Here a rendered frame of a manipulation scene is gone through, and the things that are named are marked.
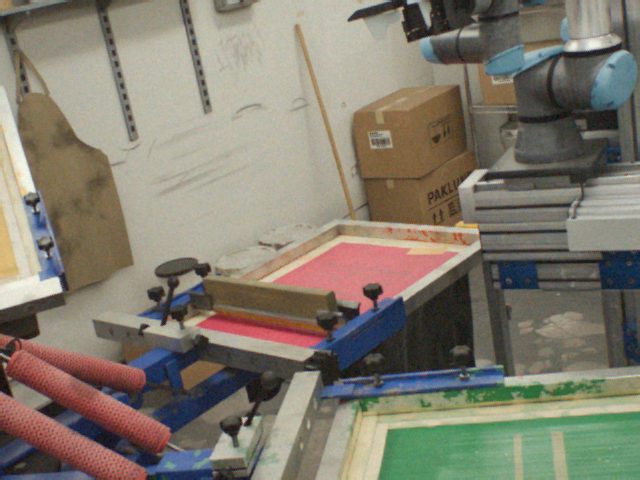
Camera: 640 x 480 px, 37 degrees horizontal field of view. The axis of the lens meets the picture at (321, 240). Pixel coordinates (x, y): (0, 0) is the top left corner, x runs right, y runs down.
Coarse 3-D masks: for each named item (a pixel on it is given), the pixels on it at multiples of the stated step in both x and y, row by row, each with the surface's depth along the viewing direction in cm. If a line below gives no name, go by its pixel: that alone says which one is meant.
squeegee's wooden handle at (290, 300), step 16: (208, 288) 235; (224, 288) 231; (240, 288) 227; (256, 288) 223; (272, 288) 220; (288, 288) 217; (304, 288) 215; (224, 304) 233; (240, 304) 229; (256, 304) 225; (272, 304) 221; (288, 304) 218; (304, 304) 214; (320, 304) 211; (336, 304) 212
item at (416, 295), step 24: (312, 240) 273; (408, 240) 266; (432, 240) 260; (456, 240) 255; (264, 264) 259; (456, 264) 231; (408, 288) 222; (432, 288) 224; (192, 312) 240; (408, 312) 217
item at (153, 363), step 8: (152, 352) 201; (160, 352) 200; (168, 352) 199; (176, 352) 200; (192, 352) 203; (136, 360) 198; (144, 360) 198; (152, 360) 197; (160, 360) 197; (168, 360) 198; (176, 360) 200; (184, 360) 202; (192, 360) 203; (144, 368) 194; (152, 368) 195; (160, 368) 197; (152, 376) 195; (160, 376) 197; (144, 392) 194
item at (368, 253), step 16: (320, 256) 267; (336, 256) 264; (352, 256) 262; (368, 256) 259; (384, 256) 257; (288, 272) 259; (304, 272) 257; (208, 320) 236; (224, 320) 234; (240, 320) 232; (256, 320) 230
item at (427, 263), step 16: (400, 256) 255; (416, 256) 252; (432, 256) 250; (448, 256) 248; (416, 272) 241; (400, 288) 233; (368, 304) 227; (256, 336) 221; (272, 336) 219; (288, 336) 217; (304, 336) 216; (320, 336) 214
